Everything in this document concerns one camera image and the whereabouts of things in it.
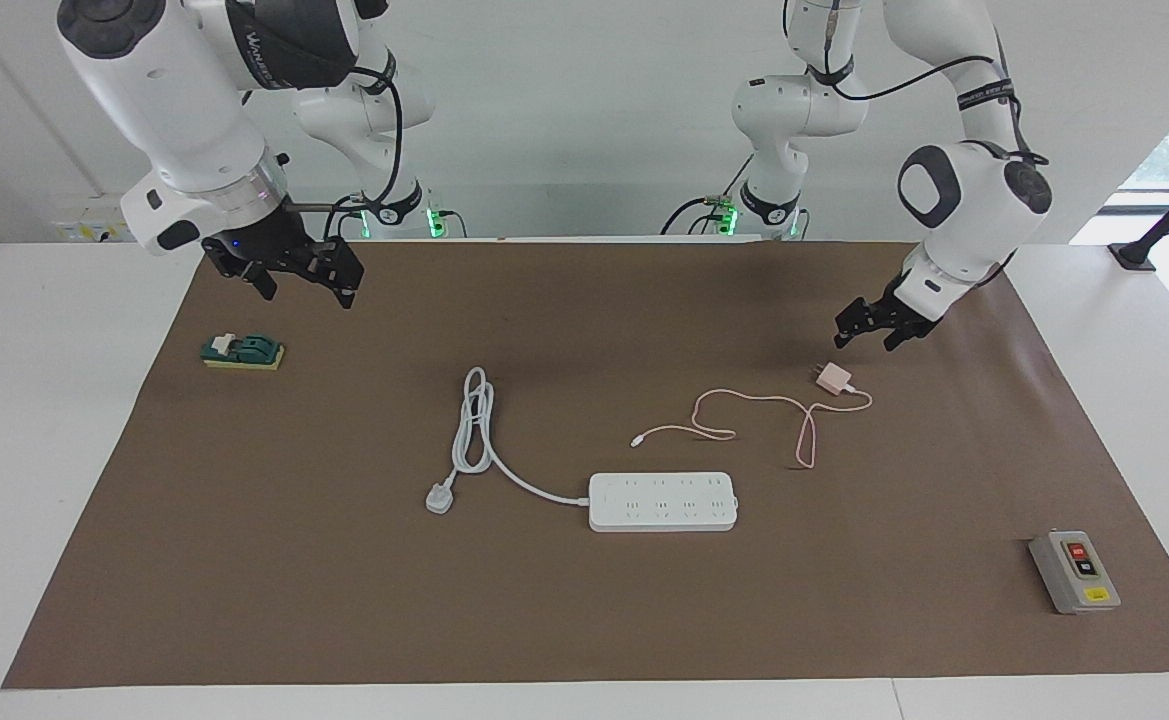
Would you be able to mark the brown table mat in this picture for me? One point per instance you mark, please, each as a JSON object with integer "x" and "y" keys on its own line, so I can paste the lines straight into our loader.
{"x": 594, "y": 610}

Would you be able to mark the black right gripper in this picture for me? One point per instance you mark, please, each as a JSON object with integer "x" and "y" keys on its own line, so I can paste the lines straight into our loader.
{"x": 279, "y": 245}

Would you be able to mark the grey on-off switch box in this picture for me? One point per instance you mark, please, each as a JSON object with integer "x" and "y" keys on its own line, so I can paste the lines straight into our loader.
{"x": 1074, "y": 572}

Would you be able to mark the pink charger plug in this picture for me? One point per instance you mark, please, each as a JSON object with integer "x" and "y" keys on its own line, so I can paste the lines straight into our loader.
{"x": 831, "y": 378}

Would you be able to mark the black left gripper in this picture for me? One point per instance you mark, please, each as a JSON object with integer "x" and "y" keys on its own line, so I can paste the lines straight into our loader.
{"x": 889, "y": 310}

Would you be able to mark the white wall socket box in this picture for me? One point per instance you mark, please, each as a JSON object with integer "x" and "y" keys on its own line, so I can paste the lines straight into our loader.
{"x": 94, "y": 225}

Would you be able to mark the green knife switch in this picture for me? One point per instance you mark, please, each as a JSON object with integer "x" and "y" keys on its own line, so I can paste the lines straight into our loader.
{"x": 244, "y": 352}

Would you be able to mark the white power strip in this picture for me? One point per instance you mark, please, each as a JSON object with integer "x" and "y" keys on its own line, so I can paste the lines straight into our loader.
{"x": 662, "y": 505}

